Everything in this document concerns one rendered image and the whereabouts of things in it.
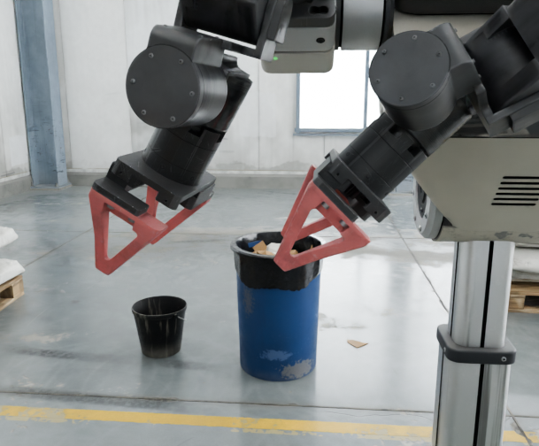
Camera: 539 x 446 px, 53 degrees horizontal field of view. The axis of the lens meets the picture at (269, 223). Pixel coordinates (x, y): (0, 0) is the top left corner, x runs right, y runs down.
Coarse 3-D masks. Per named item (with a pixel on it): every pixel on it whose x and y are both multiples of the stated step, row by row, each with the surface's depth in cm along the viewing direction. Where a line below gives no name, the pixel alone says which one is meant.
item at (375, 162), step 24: (384, 120) 46; (360, 144) 47; (384, 144) 45; (408, 144) 45; (336, 168) 44; (360, 168) 46; (384, 168) 46; (408, 168) 46; (384, 192) 47; (384, 216) 44
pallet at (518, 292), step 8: (512, 288) 350; (520, 288) 350; (528, 288) 350; (536, 288) 350; (512, 296) 346; (520, 296) 345; (512, 304) 347; (520, 304) 347; (528, 312) 347; (536, 312) 346
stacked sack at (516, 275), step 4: (512, 272) 355; (516, 272) 354; (520, 272) 354; (524, 272) 353; (512, 276) 352; (516, 276) 351; (520, 276) 351; (524, 276) 351; (528, 276) 350; (532, 276) 350; (536, 276) 350; (512, 280) 352; (516, 280) 352; (520, 280) 351; (524, 280) 351; (528, 280) 350; (532, 280) 350; (536, 280) 349
